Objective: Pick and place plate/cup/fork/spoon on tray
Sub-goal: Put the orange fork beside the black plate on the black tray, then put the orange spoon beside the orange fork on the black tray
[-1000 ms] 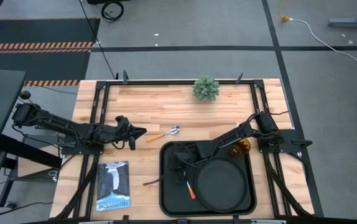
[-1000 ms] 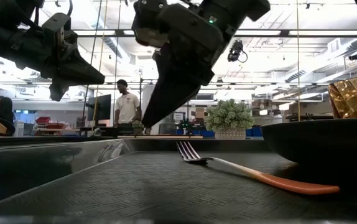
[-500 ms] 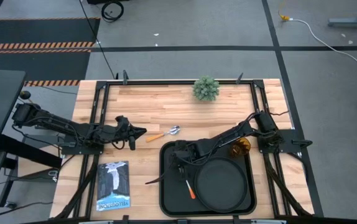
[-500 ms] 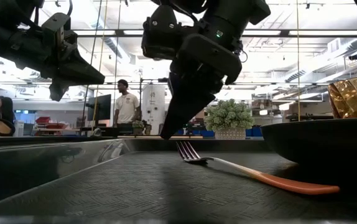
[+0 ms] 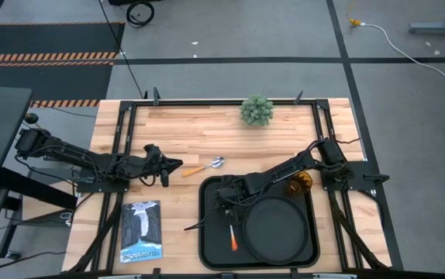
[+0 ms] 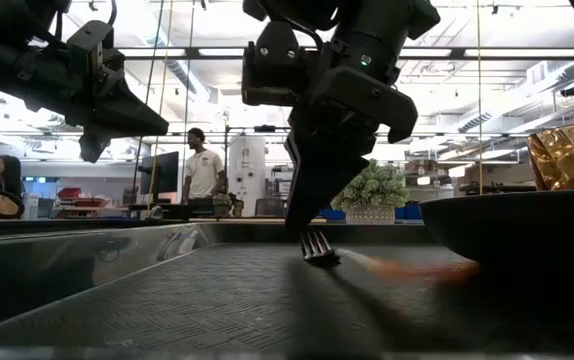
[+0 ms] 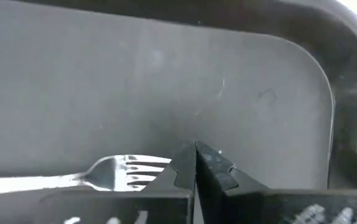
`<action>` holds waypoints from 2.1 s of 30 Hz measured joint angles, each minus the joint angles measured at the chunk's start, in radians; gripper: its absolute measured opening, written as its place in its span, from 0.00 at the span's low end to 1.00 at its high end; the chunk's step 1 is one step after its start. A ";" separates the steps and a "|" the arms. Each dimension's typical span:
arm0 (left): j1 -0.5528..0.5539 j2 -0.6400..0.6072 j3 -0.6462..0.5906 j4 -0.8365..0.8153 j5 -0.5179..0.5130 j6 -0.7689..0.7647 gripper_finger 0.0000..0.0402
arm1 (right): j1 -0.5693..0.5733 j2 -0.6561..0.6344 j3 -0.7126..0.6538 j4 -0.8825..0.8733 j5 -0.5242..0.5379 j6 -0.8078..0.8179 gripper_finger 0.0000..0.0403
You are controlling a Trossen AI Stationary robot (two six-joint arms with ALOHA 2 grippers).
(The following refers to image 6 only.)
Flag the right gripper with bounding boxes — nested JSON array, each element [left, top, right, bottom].
[[284, 64, 420, 233]]

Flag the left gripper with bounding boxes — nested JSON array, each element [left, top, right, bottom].
[[64, 20, 170, 164]]

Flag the fork with orange handle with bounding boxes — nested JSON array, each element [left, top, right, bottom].
[[298, 229, 479, 284]]

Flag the black round plate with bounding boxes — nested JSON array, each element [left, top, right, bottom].
[[418, 188, 574, 267]]

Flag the amber glass cup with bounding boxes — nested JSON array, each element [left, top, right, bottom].
[[526, 120, 574, 193]]

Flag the black rectangular tray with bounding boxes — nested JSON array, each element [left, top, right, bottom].
[[0, 221, 574, 352]]

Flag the green artificial potted plant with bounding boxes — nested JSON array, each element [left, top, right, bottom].
[[330, 158, 412, 226]]

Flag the black computer monitor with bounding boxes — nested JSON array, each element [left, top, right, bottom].
[[138, 150, 181, 198]]

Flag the red storage bins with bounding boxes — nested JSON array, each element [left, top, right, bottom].
[[56, 186, 110, 210]]

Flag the white cylindrical tank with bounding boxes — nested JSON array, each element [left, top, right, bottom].
[[227, 135, 268, 218]]

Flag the standing person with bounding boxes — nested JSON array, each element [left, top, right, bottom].
[[181, 127, 228, 207]]

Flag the small potted plant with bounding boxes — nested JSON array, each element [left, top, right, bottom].
[[211, 193, 234, 218]]

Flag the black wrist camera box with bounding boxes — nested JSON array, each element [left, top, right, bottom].
[[241, 20, 321, 108]]

